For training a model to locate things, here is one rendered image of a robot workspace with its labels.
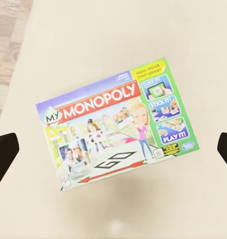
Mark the board game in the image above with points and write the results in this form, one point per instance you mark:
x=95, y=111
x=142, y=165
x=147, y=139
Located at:
x=115, y=125

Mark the bed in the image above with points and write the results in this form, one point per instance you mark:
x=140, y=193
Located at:
x=69, y=44

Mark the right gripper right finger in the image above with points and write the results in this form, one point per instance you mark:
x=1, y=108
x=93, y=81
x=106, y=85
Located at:
x=222, y=146

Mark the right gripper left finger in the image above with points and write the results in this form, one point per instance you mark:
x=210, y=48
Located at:
x=9, y=148

